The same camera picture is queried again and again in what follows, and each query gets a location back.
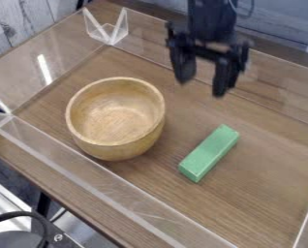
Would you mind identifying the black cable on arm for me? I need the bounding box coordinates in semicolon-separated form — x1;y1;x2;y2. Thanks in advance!
228;0;255;19

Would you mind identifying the brown wooden bowl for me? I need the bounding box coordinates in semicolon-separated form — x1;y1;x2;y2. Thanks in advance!
66;77;166;161

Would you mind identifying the clear acrylic corner bracket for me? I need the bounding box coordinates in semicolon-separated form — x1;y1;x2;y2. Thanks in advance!
82;8;128;46

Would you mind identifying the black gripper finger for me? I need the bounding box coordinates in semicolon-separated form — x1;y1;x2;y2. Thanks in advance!
212;58;240;97
170;47;198;84

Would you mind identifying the green rectangular block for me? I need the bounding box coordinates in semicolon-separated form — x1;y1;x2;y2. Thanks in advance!
179;125;240;183

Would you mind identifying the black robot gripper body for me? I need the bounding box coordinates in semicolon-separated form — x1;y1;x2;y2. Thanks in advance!
166;0;251;71

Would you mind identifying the black metal table bracket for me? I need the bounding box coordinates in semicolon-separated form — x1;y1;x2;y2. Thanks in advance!
34;193;84;248

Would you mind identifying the clear acrylic tray wall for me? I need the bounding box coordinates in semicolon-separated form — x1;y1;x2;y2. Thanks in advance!
0;101;239;248

